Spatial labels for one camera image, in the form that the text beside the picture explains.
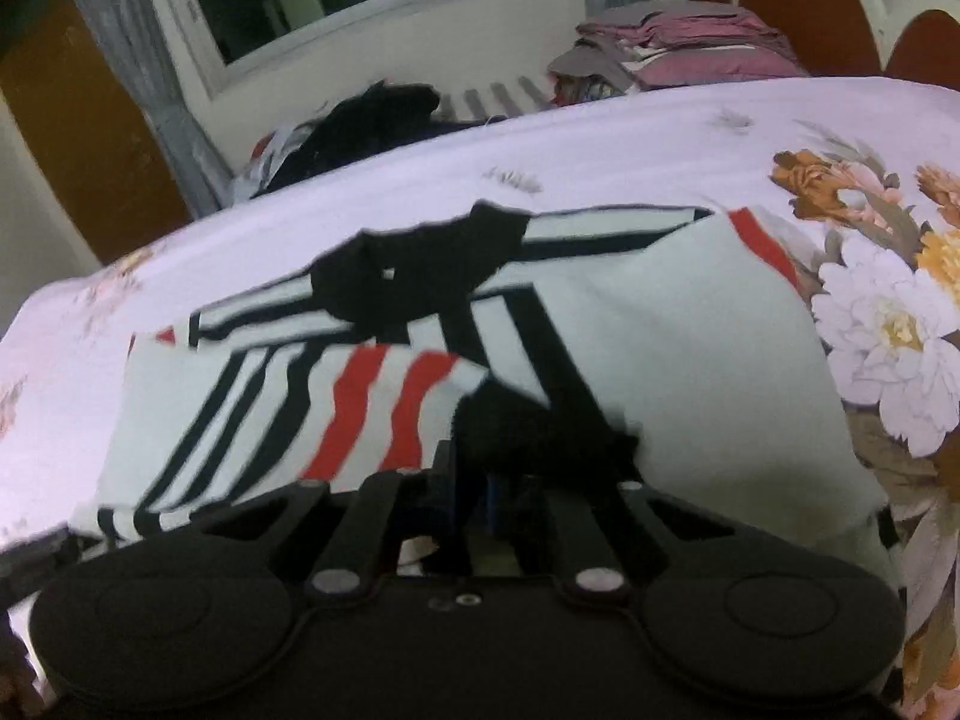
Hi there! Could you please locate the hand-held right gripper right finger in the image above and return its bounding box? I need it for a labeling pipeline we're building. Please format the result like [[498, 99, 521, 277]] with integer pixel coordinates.
[[491, 469, 752, 610]]

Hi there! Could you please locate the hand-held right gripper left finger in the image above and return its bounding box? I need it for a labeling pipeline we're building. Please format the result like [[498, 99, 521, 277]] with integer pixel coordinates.
[[187, 441, 492, 607]]

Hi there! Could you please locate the striped white black red garment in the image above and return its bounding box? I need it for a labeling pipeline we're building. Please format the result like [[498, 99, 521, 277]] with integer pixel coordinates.
[[94, 199, 901, 563]]

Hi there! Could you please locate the pile of dark clothes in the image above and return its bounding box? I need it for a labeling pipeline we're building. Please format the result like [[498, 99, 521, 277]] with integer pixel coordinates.
[[232, 81, 443, 200]]

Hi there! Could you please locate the stack of folded pink clothes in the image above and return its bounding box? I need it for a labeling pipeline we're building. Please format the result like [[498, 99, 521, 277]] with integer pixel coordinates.
[[547, 1, 811, 102]]

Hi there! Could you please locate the floral bed sheet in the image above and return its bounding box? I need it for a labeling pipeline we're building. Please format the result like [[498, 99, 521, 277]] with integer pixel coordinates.
[[0, 75, 960, 720]]

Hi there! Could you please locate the grey striped cloth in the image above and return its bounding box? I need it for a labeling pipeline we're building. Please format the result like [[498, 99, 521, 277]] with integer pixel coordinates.
[[435, 75, 556, 125]]

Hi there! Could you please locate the brown wooden door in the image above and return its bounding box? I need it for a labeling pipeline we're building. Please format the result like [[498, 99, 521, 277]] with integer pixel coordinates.
[[0, 0, 192, 267]]

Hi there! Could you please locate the white framed window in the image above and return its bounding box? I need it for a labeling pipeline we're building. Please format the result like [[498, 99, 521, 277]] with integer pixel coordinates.
[[139, 0, 593, 95]]

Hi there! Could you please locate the brown and white headboard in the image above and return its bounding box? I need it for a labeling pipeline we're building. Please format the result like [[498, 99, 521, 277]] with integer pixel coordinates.
[[630, 0, 960, 95]]

